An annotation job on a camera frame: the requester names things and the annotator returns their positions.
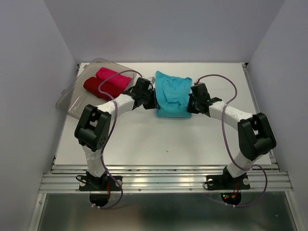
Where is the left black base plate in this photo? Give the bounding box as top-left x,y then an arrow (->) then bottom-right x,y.
76,174 -> 120,193

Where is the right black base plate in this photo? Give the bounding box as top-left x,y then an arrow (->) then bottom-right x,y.
203,167 -> 250,191

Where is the pink rolled shirt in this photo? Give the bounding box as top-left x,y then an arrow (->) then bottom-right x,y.
95,67 -> 132,89

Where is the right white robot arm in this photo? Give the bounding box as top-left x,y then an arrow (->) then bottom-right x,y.
188,83 -> 277,188

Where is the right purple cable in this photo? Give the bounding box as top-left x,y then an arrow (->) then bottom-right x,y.
196,74 -> 268,209

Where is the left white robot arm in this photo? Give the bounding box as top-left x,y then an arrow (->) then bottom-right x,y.
74,77 -> 159,190

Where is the turquoise t shirt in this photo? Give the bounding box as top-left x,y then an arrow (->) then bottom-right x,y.
155,71 -> 192,118

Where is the dark red rolled shirt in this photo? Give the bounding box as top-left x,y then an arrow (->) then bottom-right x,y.
83,77 -> 124,101

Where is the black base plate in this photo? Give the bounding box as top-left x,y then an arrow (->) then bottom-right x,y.
203,167 -> 250,191
76,174 -> 120,193

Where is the clear plastic bin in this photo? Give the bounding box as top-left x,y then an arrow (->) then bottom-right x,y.
56,58 -> 137,119

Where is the aluminium mounting rail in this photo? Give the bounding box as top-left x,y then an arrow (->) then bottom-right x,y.
39,164 -> 293,193

